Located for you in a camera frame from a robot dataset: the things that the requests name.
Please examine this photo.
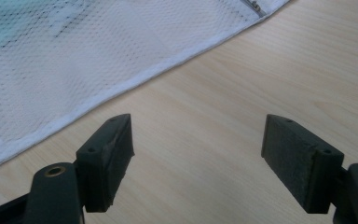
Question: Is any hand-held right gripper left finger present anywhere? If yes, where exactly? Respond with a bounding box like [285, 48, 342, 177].
[76, 113, 135, 214]

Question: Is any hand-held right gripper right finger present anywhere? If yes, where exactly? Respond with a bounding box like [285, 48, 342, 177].
[260, 113, 345, 215]

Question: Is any white mesh laundry bag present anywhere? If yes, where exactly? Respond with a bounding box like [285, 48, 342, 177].
[0, 0, 292, 174]

